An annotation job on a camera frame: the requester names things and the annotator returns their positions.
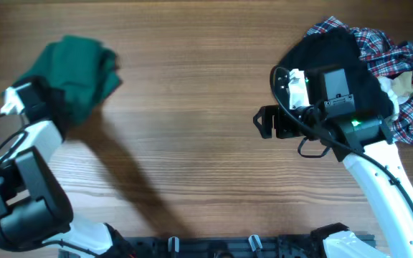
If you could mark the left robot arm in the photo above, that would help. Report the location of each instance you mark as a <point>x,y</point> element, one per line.
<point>35,211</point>

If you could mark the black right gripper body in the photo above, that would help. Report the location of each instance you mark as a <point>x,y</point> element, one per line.
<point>288,127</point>

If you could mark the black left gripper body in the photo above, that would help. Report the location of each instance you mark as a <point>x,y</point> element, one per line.
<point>59,101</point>

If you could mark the dark green skirt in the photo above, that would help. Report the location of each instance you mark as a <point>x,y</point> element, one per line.
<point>83,67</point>

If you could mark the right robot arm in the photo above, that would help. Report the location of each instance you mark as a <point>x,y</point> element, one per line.
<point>317,104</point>

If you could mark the white garment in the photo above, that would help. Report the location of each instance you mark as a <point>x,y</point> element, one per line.
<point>386,86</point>

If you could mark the beige garment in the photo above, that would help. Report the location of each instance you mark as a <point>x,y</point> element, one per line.
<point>402,86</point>

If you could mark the black garment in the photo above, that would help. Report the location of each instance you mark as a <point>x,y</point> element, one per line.
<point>339,48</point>

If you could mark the red plaid shirt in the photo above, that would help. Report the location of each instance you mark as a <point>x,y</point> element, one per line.
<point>383,58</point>

